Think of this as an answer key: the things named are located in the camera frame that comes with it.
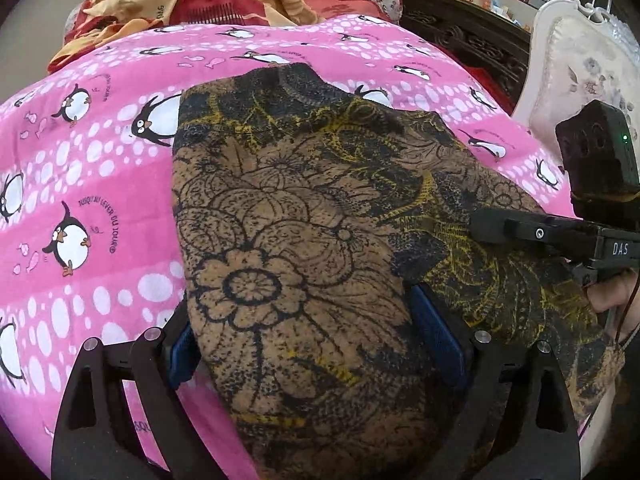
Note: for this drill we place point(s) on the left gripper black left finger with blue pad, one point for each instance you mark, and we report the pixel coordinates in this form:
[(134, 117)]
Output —
[(94, 435)]

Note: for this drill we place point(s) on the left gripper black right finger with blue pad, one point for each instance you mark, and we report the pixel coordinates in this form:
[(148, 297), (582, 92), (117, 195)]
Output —
[(515, 420)]

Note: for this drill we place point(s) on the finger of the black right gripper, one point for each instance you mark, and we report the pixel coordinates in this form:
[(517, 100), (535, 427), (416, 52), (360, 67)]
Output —
[(493, 225)]

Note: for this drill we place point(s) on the brown black floral patterned garment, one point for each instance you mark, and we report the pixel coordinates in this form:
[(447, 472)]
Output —
[(302, 213)]

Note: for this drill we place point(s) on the person's right hand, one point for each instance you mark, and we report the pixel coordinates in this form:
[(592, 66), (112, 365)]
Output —
[(612, 293)]

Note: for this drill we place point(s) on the dark carved wooden headboard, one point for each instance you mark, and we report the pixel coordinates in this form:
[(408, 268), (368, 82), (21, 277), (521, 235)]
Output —
[(489, 47)]

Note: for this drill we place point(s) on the pink penguin print bed sheet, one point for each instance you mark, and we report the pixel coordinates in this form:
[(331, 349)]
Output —
[(88, 246)]

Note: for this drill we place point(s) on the red orange floral quilt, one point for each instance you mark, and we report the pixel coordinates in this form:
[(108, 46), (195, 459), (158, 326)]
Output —
[(190, 0)]

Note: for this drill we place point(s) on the black camera box green light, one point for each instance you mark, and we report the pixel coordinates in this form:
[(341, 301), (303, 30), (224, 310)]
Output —
[(602, 164)]

